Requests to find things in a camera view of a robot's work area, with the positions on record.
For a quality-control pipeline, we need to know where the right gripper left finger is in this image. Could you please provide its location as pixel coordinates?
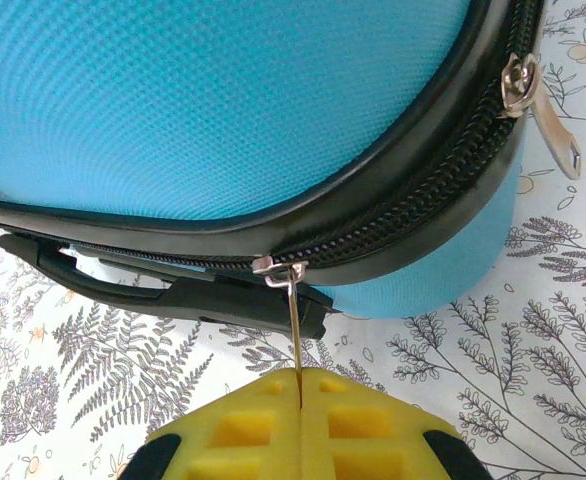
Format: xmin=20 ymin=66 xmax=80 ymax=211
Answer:
xmin=125 ymin=368 xmax=304 ymax=480

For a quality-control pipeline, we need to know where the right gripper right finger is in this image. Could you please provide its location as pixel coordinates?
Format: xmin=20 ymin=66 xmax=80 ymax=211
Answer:
xmin=300 ymin=367 xmax=495 ymax=480

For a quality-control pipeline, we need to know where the silver zipper pull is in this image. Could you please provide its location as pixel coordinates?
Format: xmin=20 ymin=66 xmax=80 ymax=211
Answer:
xmin=499 ymin=51 xmax=583 ymax=181
xmin=251 ymin=254 xmax=308 ymax=389

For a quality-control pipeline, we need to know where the blue hard-shell suitcase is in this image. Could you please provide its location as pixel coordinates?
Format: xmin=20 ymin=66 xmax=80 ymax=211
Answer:
xmin=0 ymin=0 xmax=545 ymax=347

